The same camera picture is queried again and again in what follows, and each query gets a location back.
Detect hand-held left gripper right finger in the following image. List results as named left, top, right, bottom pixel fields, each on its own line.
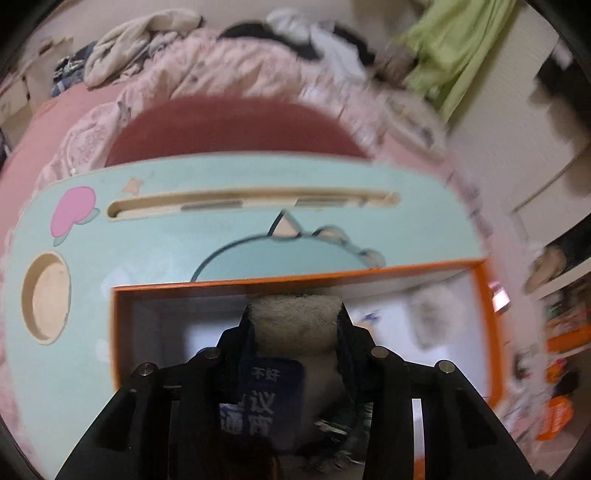
left=336, top=300, right=539, bottom=480

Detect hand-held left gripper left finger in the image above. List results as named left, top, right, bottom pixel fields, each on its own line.
left=55, top=302, right=278, bottom=480

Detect tan furry ball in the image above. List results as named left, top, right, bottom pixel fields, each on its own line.
left=245, top=293, right=345, bottom=356

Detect orange cardboard box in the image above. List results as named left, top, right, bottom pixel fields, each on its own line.
left=111, top=258, right=509, bottom=480

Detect blue metal tin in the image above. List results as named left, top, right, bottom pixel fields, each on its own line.
left=219, top=357, right=306, bottom=441

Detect white furry ball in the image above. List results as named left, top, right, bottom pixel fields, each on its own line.
left=409, top=286, right=462, bottom=352

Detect teal cartoon lap desk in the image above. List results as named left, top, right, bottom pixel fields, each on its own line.
left=0, top=156, right=490, bottom=480

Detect dark red cloth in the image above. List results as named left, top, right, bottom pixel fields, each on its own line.
left=105, top=98, right=370, bottom=166

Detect pink floral quilt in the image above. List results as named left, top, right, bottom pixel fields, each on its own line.
left=28, top=25, right=499, bottom=241

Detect pink bed sheet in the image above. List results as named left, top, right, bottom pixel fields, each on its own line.
left=0, top=87, right=125, bottom=217

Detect black garment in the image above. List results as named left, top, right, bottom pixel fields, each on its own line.
left=219, top=19, right=377, bottom=68

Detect white garment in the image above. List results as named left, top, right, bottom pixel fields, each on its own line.
left=267, top=8, right=370, bottom=81

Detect green cloth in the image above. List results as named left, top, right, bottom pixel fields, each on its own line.
left=401, top=0, right=519, bottom=121

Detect beige garment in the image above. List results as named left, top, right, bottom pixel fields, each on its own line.
left=84, top=10, right=205, bottom=89

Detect blue plaid garment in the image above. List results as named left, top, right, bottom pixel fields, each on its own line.
left=52, top=44, right=95, bottom=95

